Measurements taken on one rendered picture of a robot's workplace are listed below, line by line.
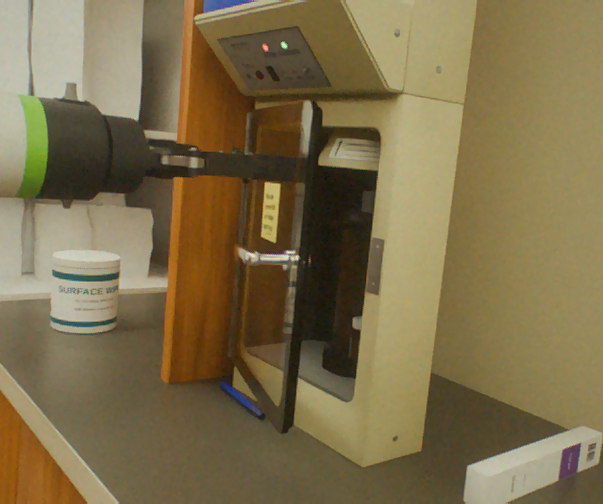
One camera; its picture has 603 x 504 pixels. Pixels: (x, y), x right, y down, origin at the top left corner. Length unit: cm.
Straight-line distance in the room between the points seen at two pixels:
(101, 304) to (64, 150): 79
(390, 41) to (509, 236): 54
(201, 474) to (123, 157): 40
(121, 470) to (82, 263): 60
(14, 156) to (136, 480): 40
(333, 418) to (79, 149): 50
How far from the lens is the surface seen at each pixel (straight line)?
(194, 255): 109
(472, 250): 128
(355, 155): 90
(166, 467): 86
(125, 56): 212
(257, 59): 95
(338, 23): 78
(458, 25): 89
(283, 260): 80
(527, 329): 122
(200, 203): 108
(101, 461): 88
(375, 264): 83
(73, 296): 138
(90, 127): 64
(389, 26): 80
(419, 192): 84
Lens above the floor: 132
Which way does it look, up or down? 8 degrees down
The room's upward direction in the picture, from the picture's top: 5 degrees clockwise
